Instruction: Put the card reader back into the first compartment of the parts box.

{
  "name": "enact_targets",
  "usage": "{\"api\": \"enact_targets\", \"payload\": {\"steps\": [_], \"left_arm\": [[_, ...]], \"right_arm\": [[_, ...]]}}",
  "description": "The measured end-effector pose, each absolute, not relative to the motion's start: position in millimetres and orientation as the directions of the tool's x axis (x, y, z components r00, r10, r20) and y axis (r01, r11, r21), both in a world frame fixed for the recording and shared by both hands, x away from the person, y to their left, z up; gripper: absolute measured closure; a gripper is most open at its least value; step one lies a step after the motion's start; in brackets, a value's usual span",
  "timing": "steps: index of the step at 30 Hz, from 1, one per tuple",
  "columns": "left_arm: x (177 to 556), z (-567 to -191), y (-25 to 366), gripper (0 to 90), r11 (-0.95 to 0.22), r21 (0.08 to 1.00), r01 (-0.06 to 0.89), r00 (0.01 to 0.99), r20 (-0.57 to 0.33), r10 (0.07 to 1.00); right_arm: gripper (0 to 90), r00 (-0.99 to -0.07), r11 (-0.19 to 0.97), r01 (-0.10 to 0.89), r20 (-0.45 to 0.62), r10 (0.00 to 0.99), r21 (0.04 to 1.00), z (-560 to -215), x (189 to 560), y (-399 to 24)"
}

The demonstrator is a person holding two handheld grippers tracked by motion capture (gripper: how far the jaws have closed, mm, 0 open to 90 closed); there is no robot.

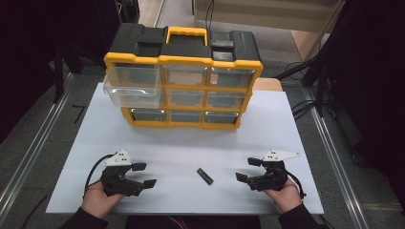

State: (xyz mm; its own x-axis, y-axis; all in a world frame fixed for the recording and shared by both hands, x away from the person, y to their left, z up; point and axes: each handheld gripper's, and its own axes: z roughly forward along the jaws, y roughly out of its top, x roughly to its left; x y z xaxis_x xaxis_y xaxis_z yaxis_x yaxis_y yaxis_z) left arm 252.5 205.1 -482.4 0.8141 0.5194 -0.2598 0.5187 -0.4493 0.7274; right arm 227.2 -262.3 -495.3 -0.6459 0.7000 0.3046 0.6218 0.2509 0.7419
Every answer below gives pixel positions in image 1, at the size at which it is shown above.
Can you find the beige cabinet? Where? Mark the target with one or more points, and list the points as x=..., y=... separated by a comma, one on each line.
x=264, y=14

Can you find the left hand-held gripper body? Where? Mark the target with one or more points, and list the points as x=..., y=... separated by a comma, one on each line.
x=118, y=186

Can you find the black metal stand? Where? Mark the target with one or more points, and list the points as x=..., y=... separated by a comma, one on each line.
x=58, y=79
x=321, y=92

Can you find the large clear plastic storage drawer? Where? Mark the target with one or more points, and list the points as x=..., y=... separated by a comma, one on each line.
x=133, y=95

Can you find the set of small clear drawers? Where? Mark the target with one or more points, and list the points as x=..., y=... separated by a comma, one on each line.
x=227, y=78

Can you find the person's dark lap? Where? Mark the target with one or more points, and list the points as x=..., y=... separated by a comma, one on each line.
x=191, y=223

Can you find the person's right hand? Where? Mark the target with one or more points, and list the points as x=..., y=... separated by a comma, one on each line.
x=286, y=198

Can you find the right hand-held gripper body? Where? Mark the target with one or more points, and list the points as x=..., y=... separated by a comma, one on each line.
x=270, y=179

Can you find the person's left hand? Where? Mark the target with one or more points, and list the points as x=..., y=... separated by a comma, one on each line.
x=95, y=200

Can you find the yellow and black drawer organizer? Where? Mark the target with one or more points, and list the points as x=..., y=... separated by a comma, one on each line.
x=187, y=49

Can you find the small black rectangular bar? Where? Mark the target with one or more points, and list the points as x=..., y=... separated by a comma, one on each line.
x=204, y=176

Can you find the aluminium floor rail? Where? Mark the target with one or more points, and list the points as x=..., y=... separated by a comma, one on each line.
x=334, y=159
x=35, y=149

